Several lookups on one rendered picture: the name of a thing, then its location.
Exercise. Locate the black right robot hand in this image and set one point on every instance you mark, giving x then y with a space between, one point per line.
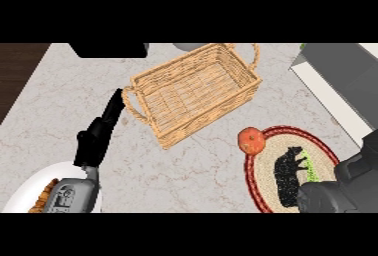
372 145

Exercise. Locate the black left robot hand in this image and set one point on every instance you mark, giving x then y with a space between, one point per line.
96 140

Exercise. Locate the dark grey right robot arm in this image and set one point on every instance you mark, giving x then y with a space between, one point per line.
339 196

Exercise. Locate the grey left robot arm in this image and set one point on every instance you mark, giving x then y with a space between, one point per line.
73 195

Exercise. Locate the round red-rimmed bear placemat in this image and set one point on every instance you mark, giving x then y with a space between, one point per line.
262 181

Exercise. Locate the white flat panel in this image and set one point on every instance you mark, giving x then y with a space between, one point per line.
319 90

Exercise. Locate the brown food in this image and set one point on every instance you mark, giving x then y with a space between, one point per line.
44 196

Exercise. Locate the white plate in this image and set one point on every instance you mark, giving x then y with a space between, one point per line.
26 188

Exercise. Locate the dark grey appliance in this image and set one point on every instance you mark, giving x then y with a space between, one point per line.
344 70

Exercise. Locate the orange round fruit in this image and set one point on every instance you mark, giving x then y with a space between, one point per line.
251 140

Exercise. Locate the black appliance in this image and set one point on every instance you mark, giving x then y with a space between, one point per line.
107 50

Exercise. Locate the pale grey bowl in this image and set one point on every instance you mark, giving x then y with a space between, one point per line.
189 46

